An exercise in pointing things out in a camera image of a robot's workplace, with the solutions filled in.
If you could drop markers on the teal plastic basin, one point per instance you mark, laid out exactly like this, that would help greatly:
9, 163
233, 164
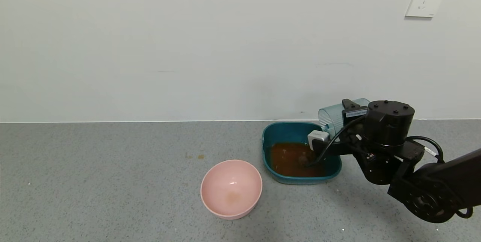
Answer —
285, 133

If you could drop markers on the brown liquid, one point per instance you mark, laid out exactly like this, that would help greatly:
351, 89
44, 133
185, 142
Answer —
289, 159

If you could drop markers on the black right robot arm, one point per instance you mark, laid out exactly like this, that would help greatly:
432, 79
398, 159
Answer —
389, 121

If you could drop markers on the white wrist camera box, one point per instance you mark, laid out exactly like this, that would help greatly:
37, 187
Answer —
318, 136

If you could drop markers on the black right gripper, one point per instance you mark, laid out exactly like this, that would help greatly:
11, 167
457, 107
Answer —
354, 113

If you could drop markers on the pink plastic bowl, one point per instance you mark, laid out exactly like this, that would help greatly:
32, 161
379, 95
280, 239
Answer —
231, 189

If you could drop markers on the translucent blue ribbed cup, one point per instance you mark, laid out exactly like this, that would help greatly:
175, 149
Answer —
332, 121

